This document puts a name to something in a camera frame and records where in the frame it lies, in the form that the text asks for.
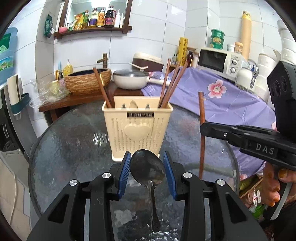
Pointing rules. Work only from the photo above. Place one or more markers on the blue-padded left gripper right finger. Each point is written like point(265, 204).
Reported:
point(170, 176)

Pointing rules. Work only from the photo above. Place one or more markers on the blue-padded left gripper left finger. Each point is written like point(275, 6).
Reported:
point(123, 174)

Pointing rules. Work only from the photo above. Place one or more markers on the dark metal spoon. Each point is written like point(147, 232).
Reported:
point(148, 170)

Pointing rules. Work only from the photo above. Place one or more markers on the person's right hand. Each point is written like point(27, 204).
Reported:
point(270, 186)

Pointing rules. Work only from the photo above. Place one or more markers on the cream plastic utensil holder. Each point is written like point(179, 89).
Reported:
point(136, 123)

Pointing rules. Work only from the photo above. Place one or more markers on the purple floral cloth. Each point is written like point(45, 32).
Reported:
point(232, 107)

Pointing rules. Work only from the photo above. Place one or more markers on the wooden side table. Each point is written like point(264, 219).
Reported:
point(54, 110)

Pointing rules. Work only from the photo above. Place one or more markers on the white kettle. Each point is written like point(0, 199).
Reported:
point(246, 77)

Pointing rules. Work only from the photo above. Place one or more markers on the white pot with glass lid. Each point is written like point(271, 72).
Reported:
point(135, 79)

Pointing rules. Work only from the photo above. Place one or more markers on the woven brown basin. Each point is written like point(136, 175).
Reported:
point(82, 82)

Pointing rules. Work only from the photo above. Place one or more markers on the white microwave oven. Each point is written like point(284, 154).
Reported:
point(223, 63)

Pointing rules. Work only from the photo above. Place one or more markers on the brown rice cooker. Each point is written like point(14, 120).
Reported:
point(152, 63)

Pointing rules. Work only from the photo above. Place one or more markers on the bamboo faucet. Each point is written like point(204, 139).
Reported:
point(103, 60)

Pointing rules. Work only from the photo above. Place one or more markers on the yellow soap dispenser bottle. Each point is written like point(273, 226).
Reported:
point(68, 69)

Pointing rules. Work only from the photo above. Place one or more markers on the white water dispenser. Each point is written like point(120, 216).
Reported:
point(17, 133)

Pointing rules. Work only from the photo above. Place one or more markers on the yellow noodle packet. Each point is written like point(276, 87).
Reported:
point(182, 50)

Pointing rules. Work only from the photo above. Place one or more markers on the tall cream roll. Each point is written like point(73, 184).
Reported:
point(245, 39)

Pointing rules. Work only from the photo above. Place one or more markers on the green stacked noodle cups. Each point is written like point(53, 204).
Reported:
point(217, 39)

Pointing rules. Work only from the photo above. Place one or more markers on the dark soy sauce bottle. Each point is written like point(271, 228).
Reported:
point(109, 20)

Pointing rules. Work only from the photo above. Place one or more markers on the wooden wall shelf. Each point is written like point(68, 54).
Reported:
point(124, 30)

